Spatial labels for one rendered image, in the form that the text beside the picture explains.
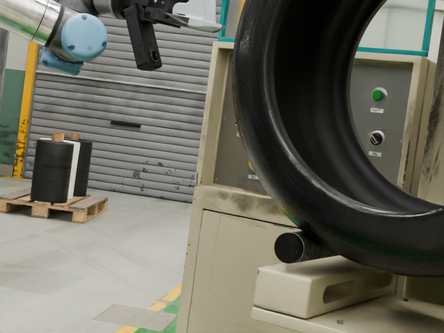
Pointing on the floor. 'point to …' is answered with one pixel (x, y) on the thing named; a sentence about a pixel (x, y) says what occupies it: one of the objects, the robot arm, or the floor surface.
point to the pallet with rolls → (59, 182)
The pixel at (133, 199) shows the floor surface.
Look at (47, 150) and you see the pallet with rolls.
